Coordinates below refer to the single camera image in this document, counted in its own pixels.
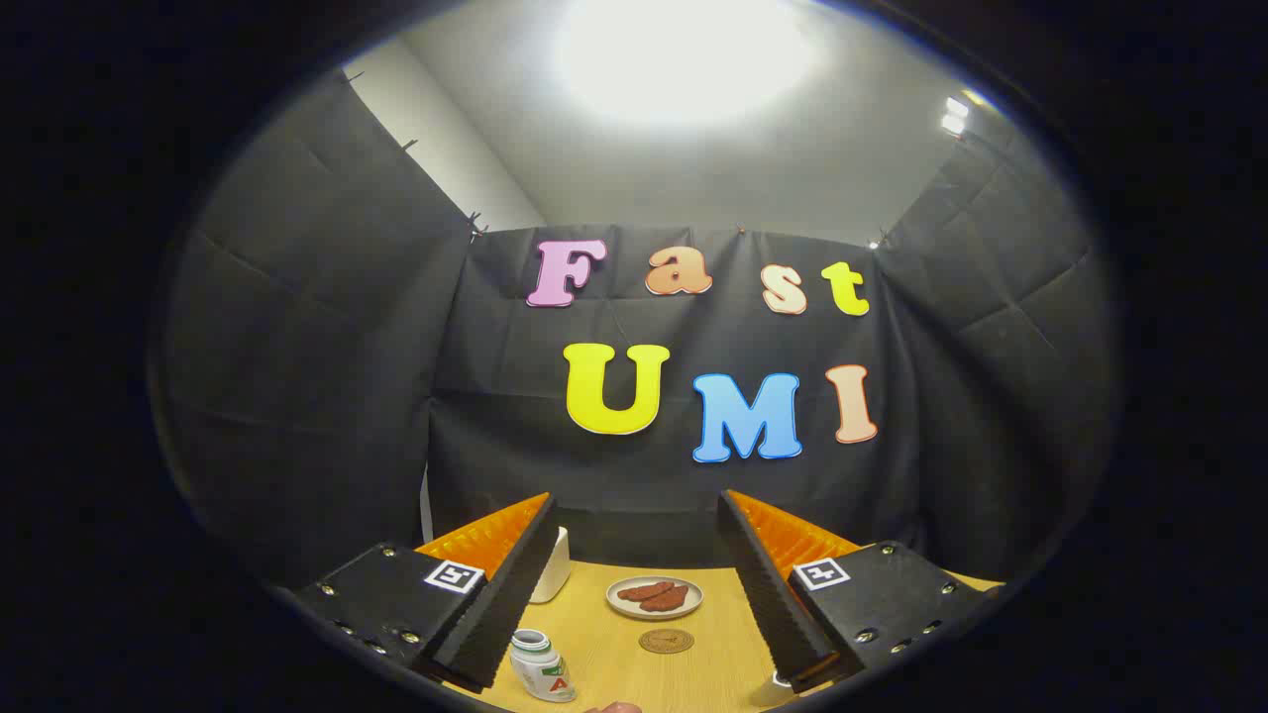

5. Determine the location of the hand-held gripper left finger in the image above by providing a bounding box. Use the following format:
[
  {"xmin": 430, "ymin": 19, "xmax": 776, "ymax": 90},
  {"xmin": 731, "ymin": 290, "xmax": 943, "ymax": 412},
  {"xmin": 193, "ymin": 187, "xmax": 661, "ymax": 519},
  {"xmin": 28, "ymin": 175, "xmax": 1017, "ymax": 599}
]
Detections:
[{"xmin": 292, "ymin": 492, "xmax": 559, "ymax": 694}]

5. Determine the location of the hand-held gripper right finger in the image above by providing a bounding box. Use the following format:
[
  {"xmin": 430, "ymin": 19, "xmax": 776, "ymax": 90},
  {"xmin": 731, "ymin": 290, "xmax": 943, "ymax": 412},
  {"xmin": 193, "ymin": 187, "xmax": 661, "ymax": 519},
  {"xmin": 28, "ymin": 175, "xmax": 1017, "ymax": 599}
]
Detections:
[{"xmin": 717, "ymin": 489, "xmax": 1006, "ymax": 694}]

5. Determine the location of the white juice bottle green ring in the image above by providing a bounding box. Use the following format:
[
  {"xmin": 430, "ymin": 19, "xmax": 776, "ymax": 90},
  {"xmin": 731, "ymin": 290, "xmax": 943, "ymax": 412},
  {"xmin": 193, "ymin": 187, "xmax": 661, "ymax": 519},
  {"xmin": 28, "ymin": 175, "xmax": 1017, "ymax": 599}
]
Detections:
[{"xmin": 510, "ymin": 629, "xmax": 578, "ymax": 704}]

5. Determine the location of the white toaster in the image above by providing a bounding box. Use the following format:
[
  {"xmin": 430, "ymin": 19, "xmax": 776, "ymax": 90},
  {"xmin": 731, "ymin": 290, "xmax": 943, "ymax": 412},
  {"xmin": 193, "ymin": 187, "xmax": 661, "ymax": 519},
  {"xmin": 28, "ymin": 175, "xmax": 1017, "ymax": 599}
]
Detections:
[{"xmin": 528, "ymin": 526, "xmax": 573, "ymax": 605}]

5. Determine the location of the white round plate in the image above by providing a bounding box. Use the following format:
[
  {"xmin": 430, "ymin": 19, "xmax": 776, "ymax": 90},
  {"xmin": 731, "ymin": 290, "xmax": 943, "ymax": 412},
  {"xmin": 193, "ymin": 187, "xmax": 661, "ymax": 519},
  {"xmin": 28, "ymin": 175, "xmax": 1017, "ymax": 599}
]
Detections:
[{"xmin": 605, "ymin": 576, "xmax": 704, "ymax": 622}]

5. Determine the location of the wooden table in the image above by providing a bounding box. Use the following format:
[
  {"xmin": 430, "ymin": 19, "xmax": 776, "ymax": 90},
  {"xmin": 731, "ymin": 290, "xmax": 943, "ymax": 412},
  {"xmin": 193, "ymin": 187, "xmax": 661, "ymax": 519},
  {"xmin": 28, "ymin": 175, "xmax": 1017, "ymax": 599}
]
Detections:
[{"xmin": 441, "ymin": 560, "xmax": 1002, "ymax": 713}]

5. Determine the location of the black backdrop cloth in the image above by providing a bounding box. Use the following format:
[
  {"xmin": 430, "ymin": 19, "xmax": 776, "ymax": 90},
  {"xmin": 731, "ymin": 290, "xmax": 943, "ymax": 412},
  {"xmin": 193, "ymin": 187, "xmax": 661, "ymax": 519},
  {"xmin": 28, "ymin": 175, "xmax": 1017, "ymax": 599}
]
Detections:
[{"xmin": 149, "ymin": 69, "xmax": 1125, "ymax": 595}]

